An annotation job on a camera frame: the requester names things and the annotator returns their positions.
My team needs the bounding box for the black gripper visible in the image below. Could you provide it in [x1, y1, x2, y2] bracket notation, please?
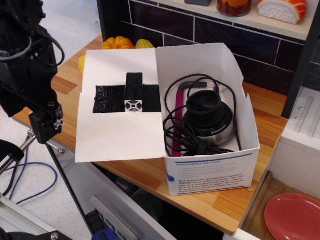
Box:
[0, 26, 65, 144]

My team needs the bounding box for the white cardboard box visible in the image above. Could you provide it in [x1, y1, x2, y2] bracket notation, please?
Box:
[75, 43, 260, 196]

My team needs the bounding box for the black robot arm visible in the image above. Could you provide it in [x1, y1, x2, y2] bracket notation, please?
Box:
[0, 0, 64, 144]

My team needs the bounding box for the yellow toy corn left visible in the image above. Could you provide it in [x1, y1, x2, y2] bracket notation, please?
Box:
[78, 55, 86, 75]

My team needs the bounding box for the yellow toy corn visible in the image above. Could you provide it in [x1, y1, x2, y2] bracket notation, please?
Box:
[135, 39, 154, 49]
[78, 55, 86, 75]

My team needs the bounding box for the white cabinet drawer front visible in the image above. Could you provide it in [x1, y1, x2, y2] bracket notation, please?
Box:
[46, 144, 174, 240]

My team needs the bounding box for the orange toy pumpkin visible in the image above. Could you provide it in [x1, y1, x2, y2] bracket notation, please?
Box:
[101, 36, 136, 50]

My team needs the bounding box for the yellow toy corn right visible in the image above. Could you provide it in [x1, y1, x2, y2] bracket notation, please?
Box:
[135, 39, 154, 49]

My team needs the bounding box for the black 3D mouse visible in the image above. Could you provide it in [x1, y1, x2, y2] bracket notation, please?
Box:
[183, 90, 235, 146]

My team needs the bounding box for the dark grey object on shelf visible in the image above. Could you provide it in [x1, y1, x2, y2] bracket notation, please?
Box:
[184, 0, 212, 7]

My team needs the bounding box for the red orange can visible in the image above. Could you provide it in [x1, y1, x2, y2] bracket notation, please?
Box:
[217, 0, 252, 17]

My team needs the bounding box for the red plate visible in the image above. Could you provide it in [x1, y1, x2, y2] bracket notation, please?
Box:
[264, 193, 320, 240]

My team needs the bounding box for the toy salmon sushi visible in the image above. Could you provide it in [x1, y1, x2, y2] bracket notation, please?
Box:
[257, 0, 308, 25]

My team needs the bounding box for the wooden shelf board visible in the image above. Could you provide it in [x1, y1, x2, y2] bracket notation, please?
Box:
[155, 0, 319, 41]

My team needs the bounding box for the blue cable on floor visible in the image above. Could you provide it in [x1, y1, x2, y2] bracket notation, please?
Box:
[0, 147, 59, 205]

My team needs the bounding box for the metal clamp with black handle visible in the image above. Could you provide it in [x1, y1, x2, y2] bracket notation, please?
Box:
[0, 128, 65, 178]

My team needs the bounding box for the black aluminium extrusion handle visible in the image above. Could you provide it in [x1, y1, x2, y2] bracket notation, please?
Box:
[124, 72, 143, 112]

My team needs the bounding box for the aluminium frame corner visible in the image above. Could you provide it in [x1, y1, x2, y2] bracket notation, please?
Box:
[0, 195, 70, 240]

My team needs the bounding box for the magenta handled hex key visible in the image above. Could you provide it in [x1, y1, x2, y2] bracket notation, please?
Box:
[170, 81, 208, 158]

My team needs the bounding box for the black mouse cable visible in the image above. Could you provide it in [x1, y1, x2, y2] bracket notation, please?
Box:
[162, 73, 243, 158]

